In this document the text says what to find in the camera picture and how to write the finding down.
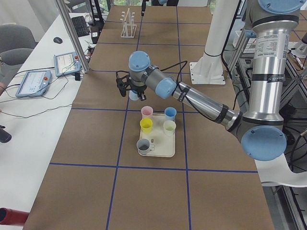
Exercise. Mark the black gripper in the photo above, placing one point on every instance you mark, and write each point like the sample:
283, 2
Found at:
143, 5
137, 89

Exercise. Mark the light blue plastic cup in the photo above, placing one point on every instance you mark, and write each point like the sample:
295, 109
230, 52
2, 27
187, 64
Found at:
133, 95

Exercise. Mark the yellow plastic cup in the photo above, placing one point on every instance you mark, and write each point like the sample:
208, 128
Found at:
146, 125

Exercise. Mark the grey plastic cup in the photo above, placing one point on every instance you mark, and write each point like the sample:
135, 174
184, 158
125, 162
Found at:
143, 146

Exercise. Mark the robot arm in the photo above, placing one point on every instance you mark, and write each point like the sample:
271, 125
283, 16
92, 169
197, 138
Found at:
157, 3
259, 130

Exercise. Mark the pink plastic cup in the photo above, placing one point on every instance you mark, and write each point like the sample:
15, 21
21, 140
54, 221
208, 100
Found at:
147, 112

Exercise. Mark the pale green plastic cup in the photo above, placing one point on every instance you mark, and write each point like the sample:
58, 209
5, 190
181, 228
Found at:
169, 127

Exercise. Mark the cream plastic tray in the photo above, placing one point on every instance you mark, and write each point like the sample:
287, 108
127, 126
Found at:
161, 145

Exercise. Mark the black keyboard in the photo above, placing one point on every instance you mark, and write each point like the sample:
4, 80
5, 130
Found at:
80, 26

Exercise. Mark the far teach pendant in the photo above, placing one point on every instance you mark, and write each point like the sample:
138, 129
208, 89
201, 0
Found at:
66, 64

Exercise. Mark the teach pendant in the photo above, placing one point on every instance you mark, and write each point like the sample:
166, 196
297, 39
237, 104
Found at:
66, 64
34, 84

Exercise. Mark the black computer mouse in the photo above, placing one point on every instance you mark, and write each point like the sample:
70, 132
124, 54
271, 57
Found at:
57, 40

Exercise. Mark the near teach pendant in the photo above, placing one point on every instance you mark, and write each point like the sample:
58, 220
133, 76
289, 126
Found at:
34, 84

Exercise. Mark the grey office chair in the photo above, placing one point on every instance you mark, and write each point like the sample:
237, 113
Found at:
16, 44

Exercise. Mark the white chair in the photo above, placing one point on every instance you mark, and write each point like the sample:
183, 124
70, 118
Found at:
277, 172

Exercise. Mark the red cylinder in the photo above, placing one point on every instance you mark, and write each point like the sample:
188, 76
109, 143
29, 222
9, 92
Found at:
13, 217

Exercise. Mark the white wire cup rack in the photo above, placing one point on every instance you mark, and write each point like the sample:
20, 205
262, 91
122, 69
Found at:
129, 26

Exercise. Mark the aluminium frame post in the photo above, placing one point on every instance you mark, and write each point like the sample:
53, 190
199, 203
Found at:
72, 33

